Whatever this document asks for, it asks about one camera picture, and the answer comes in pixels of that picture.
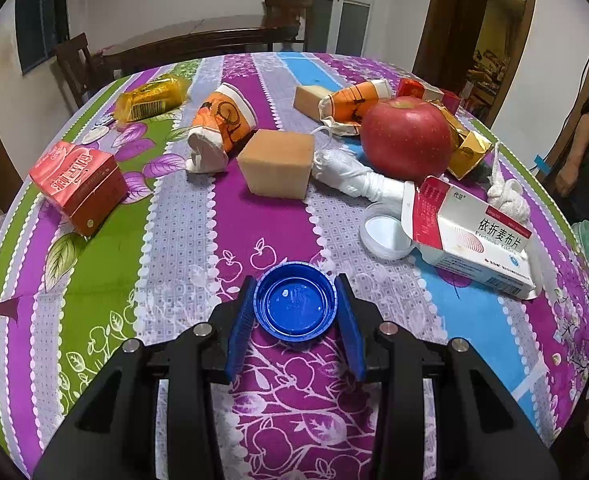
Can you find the knotted white cloth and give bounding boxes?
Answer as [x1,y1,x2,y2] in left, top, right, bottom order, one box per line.
[484,142,532,226]

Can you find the clear round plastic lid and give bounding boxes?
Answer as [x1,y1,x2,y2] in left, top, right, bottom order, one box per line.
[360,201,417,261]

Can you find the yellow plastic snack wrapper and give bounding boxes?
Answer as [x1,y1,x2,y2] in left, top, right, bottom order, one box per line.
[114,74,191,122]

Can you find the white glass panel door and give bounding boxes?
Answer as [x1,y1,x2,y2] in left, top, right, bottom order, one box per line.
[307,0,380,56]

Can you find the dark wooden dining table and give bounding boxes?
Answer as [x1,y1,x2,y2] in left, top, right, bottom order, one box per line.
[94,15,300,76]

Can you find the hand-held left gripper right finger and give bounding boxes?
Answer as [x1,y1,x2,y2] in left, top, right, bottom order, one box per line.
[333,274,561,480]

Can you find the gold foil wrapper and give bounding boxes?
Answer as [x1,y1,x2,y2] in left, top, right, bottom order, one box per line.
[427,100,495,181]

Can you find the large tan sponge block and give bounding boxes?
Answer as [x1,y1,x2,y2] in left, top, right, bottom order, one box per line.
[237,129,316,202]

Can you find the dark wooden chair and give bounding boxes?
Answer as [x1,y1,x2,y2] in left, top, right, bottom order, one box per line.
[263,0,315,52]
[54,34,105,108]

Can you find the blue plastic bottle cap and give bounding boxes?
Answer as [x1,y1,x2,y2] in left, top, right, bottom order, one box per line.
[253,261,337,343]

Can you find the white and red medicine box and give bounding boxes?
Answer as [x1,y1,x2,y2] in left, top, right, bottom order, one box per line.
[399,175,540,301]

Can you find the dark wooden door frame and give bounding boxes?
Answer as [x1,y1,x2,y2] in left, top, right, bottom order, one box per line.
[411,0,495,86]

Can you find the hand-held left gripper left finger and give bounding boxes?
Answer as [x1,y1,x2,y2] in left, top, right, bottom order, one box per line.
[32,275,260,480]

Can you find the crushed orange paper cup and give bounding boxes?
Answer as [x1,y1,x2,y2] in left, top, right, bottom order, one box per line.
[187,82,258,175]
[318,80,394,137]

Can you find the small tan sponge block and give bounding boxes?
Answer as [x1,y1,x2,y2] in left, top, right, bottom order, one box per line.
[293,85,335,122]

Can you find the white cloth roll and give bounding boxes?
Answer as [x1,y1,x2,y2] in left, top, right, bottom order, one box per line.
[311,127,407,206]

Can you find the person's right forearm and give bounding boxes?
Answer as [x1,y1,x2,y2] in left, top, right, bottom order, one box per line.
[554,112,589,196]

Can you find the large red cardboard box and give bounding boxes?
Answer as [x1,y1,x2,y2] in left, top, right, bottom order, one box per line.
[28,141,128,237]

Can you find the blue wall poster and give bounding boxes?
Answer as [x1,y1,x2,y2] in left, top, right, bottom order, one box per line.
[14,0,70,78]

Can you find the red apple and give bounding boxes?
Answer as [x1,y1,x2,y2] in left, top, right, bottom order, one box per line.
[361,97,453,181]

